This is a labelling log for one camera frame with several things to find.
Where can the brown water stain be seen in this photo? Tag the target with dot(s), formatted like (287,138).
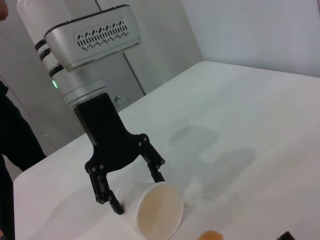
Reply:
(211,235)

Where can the white paper cup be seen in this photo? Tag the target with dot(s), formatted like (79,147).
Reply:
(160,212)

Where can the person in dark clothes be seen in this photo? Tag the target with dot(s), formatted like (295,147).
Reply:
(15,140)

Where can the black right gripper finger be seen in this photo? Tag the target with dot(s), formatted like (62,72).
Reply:
(287,235)

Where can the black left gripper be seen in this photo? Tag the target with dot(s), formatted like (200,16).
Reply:
(110,140)

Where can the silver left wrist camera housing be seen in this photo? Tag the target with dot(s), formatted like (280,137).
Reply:
(100,45)

